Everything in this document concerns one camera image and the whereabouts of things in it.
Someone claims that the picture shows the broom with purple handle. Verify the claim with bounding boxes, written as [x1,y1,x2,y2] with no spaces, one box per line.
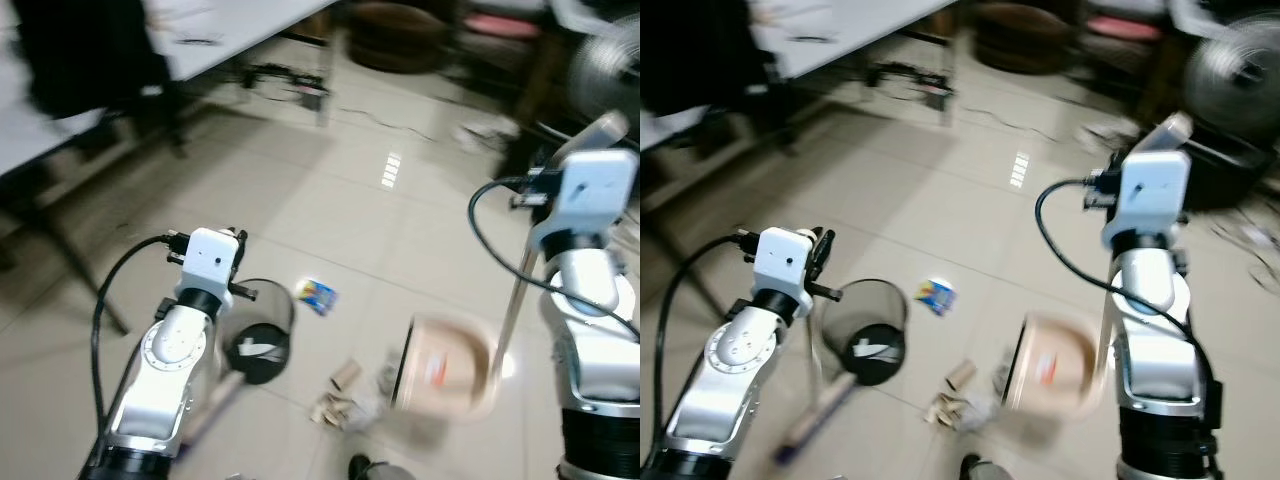
[175,368,249,463]
[772,372,863,469]

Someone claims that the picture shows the beige long-handled dustpan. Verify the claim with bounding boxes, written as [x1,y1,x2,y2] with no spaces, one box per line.
[388,110,633,421]
[1003,110,1197,419]

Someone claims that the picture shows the grey floor fan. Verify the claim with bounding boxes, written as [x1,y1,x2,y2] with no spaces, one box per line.
[1182,12,1280,121]
[566,12,641,119]

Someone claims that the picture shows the blue snack packet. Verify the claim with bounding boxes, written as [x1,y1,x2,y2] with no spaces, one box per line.
[916,278,958,317]
[296,278,340,317]

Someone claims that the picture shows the black mesh waste bin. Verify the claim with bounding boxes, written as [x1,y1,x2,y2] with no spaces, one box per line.
[216,278,297,387]
[818,278,911,387]

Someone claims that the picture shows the black power strip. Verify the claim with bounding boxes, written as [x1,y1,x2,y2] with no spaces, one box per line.
[238,60,333,109]
[866,60,953,111]

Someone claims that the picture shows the brown cardboard scraps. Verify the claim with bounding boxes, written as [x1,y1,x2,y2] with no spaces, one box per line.
[924,358,989,429]
[308,358,369,429]

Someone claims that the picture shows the crumpled grey wrapper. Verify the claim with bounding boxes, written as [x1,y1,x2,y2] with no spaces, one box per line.
[372,362,403,405]

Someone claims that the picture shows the white table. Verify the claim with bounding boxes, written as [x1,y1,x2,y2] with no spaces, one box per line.
[640,0,959,316]
[0,0,339,336]

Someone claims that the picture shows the black jacket on chair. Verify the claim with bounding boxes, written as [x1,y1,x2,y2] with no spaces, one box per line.
[8,0,191,156]
[640,0,801,151]

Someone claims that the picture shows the black robot foot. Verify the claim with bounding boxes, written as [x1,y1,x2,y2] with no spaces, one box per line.
[346,453,419,480]
[958,453,1019,480]

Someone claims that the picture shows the brown round stool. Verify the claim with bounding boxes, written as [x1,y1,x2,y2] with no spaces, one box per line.
[342,0,453,75]
[972,0,1073,75]

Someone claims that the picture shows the white crumpled paper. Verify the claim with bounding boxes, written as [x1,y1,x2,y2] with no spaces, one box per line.
[1078,116,1143,149]
[453,116,523,153]

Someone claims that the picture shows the black box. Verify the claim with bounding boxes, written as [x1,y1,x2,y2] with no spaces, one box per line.
[1118,128,1279,213]
[497,118,593,183]

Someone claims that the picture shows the pink cushioned stool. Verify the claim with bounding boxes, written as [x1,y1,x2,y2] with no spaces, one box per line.
[1083,8,1173,43]
[462,8,549,43]

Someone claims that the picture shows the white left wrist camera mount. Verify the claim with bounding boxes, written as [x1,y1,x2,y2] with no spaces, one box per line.
[178,228,242,301]
[752,227,817,301]

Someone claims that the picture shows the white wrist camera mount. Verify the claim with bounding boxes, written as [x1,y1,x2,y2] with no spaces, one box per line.
[1102,148,1193,251]
[752,227,817,301]
[534,148,640,253]
[178,228,242,301]

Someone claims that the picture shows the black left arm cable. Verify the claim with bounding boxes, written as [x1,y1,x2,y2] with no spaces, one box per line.
[655,232,766,451]
[89,233,193,446]

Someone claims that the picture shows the thin black floor cable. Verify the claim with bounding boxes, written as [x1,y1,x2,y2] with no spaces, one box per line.
[958,103,1053,143]
[333,103,439,143]

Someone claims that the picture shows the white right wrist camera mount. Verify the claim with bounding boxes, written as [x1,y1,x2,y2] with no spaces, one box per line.
[1102,148,1193,251]
[534,148,640,253]

